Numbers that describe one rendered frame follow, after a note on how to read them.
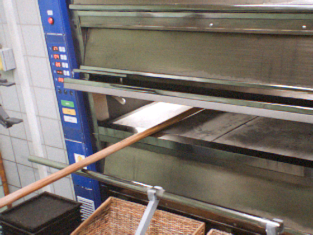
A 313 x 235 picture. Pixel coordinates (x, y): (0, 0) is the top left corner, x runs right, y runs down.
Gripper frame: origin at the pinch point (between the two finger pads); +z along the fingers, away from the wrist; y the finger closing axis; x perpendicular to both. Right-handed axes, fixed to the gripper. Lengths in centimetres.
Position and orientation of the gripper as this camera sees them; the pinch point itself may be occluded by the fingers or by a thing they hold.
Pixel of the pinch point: (14, 103)
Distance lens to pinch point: 232.9
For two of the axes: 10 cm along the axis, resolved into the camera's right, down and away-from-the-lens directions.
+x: -6.8, 3.1, -6.6
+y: 1.3, 9.4, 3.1
